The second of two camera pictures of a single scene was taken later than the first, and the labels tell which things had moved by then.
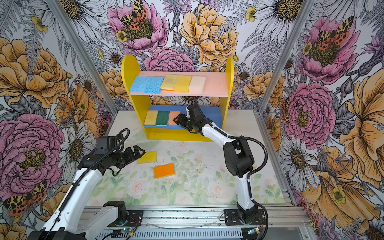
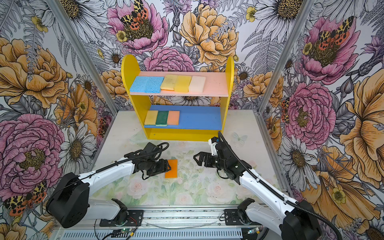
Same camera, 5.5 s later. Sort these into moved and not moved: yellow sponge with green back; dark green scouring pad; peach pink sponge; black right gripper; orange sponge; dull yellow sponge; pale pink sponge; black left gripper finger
Moved: black right gripper; black left gripper finger; orange sponge
Not moved: peach pink sponge; pale pink sponge; dark green scouring pad; dull yellow sponge; yellow sponge with green back
